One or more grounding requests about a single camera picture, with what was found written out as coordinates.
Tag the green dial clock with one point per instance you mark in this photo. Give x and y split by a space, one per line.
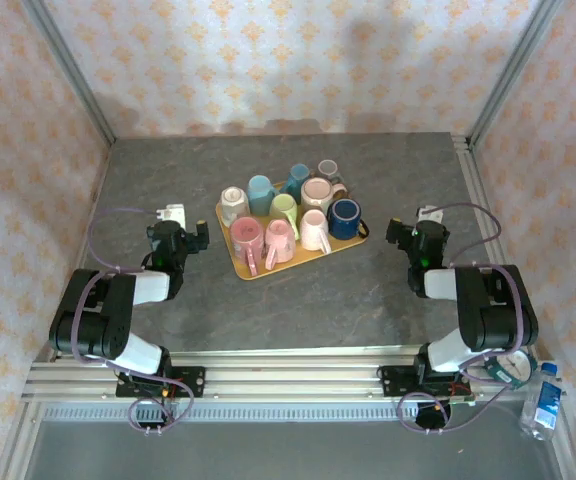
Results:
518 370

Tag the white faceted mug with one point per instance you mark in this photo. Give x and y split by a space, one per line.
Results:
233 200

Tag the navy blue mug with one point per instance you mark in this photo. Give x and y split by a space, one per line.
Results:
345 215

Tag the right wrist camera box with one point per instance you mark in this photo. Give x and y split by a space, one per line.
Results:
430 214

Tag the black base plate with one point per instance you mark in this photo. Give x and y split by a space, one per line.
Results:
392 381
194 382

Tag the light green mug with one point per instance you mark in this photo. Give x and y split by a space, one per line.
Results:
284 207

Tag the aluminium frame post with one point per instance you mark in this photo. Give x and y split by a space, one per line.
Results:
68 70
513 70

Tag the grey mug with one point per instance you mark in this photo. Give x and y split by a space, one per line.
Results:
328 169

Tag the beige pink mug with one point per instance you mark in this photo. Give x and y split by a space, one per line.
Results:
316 194

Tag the clear water bottle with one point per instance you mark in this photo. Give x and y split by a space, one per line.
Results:
543 405

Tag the pink mug with red base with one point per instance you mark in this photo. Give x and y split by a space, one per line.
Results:
245 232

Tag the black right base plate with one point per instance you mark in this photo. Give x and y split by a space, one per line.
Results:
392 381

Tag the yellow tray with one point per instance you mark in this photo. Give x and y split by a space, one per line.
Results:
348 245

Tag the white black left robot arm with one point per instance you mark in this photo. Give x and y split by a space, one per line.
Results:
118 320

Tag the light blue mug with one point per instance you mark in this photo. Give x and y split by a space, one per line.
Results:
262 192

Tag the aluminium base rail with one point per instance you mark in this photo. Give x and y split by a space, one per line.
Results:
293 385

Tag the plain pink mug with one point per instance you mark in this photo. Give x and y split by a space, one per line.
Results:
278 235

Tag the teal mug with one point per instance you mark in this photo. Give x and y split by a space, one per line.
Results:
298 177

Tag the white speckled mug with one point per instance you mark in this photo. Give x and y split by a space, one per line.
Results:
313 225

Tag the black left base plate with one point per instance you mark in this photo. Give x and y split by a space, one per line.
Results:
194 382

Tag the aluminium side rail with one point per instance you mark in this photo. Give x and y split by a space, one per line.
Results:
469 160

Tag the grey metal panel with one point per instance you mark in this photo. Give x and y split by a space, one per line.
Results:
293 450

